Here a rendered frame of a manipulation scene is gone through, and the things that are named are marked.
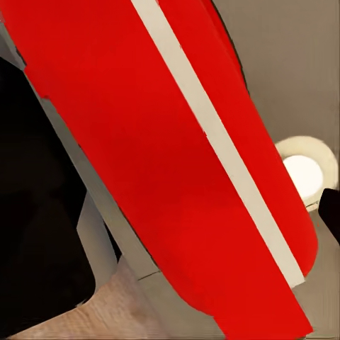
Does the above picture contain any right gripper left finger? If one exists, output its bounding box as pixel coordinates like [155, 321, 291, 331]
[0, 188, 36, 273]

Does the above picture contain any radio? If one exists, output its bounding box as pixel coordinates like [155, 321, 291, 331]
[0, 0, 317, 340]

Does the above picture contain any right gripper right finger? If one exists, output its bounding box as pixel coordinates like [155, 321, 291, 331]
[318, 188, 340, 244]

